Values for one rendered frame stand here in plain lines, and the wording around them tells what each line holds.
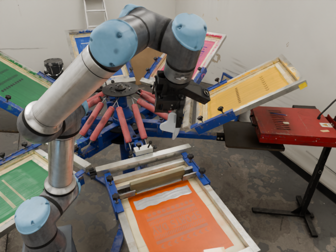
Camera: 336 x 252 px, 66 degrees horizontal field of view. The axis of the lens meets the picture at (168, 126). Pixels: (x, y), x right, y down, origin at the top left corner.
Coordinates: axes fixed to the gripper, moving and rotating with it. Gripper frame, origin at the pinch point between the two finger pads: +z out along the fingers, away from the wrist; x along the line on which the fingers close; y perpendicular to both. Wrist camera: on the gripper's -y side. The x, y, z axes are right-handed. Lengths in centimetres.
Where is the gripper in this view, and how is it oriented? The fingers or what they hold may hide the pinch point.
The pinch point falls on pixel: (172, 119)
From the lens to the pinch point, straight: 82.4
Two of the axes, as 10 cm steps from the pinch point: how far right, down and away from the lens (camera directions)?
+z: -1.6, 5.6, 8.2
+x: 1.3, 8.3, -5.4
